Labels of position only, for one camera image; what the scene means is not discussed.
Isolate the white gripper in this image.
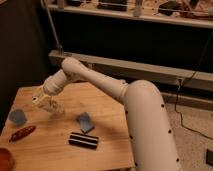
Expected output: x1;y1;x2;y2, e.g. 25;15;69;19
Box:
34;86;59;108

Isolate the clear plastic bottle white cap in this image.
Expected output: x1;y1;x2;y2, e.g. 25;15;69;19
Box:
32;96;65;115

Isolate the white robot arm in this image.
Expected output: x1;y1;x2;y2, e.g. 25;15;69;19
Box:
32;57;183;171

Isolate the blue-grey block left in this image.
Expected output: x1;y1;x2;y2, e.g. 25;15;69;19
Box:
9;109;27;126

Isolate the blue-grey block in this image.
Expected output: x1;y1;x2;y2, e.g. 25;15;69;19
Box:
9;109;27;126
77;112;95;134

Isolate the red elongated toy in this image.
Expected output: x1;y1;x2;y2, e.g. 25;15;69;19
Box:
9;126;36;142

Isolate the blue-grey block centre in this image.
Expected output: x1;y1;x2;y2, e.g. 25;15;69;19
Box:
77;112;95;134

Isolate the black striped rectangular block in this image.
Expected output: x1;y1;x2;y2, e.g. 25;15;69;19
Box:
68;132;99;149

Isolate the thin metal pole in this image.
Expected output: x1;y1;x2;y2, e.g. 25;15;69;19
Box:
44;0;63;54

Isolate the red bowl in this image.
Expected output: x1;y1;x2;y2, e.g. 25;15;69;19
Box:
0;148;14;171

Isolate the dark box on floor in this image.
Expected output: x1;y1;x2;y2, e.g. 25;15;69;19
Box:
206;149;213;166

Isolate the upper shelf with clutter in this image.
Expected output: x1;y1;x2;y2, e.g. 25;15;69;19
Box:
40;0;213;29

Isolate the metal frame rail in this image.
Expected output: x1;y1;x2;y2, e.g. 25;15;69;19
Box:
49;50;213;92

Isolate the black cable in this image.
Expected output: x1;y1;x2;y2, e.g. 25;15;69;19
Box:
173;31;213;141

